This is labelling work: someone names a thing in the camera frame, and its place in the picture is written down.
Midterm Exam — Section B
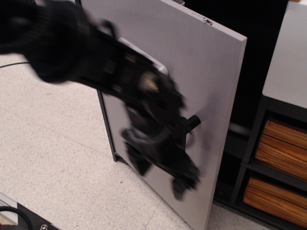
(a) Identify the white drawer front panel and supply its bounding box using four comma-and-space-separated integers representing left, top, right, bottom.
262, 0, 307, 108

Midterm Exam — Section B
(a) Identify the upper woven wood basket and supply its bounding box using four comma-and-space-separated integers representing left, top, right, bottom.
255, 119, 307, 181

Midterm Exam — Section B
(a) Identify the woven wood basket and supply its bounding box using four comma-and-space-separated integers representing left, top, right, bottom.
243, 177, 307, 229
255, 119, 307, 181

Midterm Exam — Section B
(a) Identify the grey fridge door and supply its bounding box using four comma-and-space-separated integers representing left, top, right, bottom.
82, 0, 247, 230

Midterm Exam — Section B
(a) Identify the dark grey cabinet frame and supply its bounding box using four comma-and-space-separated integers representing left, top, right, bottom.
96, 0, 307, 230

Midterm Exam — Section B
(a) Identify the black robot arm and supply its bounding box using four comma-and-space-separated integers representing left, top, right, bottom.
0, 0, 200, 200

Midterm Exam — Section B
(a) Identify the black cylindrical door handle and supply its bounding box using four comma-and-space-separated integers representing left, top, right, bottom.
180, 115, 201, 134

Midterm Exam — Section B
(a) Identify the lower woven wood basket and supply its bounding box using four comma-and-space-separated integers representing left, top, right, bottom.
243, 177, 307, 229

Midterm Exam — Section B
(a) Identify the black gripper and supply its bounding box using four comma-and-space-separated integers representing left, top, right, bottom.
120, 124, 202, 201

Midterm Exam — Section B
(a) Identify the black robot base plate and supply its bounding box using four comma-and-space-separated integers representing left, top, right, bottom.
0, 192, 60, 230

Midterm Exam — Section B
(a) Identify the lower black floor cable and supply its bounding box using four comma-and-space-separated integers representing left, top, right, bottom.
0, 61, 29, 69

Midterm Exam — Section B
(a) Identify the black braided base cable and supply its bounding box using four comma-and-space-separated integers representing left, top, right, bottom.
0, 206, 32, 230

